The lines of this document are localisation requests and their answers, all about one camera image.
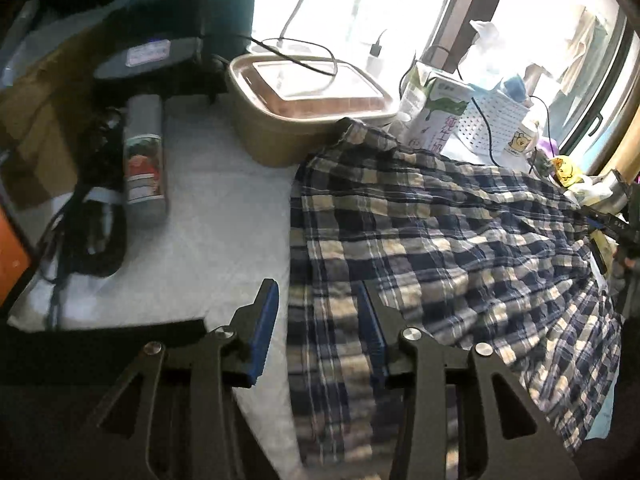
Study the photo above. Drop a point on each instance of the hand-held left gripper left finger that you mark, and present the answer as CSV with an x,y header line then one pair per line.
x,y
265,330

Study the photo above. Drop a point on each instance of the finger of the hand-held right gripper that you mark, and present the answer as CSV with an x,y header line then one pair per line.
x,y
600,222

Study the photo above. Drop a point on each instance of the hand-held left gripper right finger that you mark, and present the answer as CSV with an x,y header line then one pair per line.
x,y
372,320

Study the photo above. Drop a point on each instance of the blue plaid pants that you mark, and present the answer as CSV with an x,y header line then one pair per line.
x,y
425,240

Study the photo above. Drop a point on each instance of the yellow tissue pack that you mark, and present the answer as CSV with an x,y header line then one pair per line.
x,y
592,190

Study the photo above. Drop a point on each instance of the yellow duck toy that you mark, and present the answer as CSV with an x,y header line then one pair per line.
x,y
565,170

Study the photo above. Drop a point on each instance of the gold metal pole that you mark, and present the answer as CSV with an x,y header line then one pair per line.
x,y
620,150

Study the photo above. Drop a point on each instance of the purple toy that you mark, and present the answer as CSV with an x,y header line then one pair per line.
x,y
547,149

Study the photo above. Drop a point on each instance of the white mug with yellow bear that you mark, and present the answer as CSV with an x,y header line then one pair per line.
x,y
520,142

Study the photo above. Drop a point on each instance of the white table cloth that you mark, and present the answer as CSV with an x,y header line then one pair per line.
x,y
225,220

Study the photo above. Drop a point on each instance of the white perforated plastic basket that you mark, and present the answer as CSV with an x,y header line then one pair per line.
x,y
485,120

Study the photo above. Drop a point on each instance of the blue cloth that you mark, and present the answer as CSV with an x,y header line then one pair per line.
x,y
515,90

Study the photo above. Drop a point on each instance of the black mat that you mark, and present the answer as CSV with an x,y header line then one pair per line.
x,y
100,350

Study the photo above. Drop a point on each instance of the hanging clothes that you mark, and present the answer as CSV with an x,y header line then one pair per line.
x,y
582,50

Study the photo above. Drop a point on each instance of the white green milk carton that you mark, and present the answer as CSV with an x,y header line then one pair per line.
x,y
435,115

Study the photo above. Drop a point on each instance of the beige lunch box with lid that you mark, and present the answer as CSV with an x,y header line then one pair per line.
x,y
270,130

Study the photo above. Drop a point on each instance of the grey spray can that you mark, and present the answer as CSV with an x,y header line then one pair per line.
x,y
145,160

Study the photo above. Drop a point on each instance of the clear plastic bag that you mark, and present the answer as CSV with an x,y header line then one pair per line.
x,y
487,45

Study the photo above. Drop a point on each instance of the white charger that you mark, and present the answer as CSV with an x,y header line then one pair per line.
x,y
376,62

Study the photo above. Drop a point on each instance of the orange panel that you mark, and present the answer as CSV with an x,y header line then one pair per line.
x,y
10,255

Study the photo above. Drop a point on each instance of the black device with white label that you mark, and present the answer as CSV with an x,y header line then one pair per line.
x,y
150,55

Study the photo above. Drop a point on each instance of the brown cardboard box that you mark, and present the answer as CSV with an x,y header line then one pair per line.
x,y
40,110

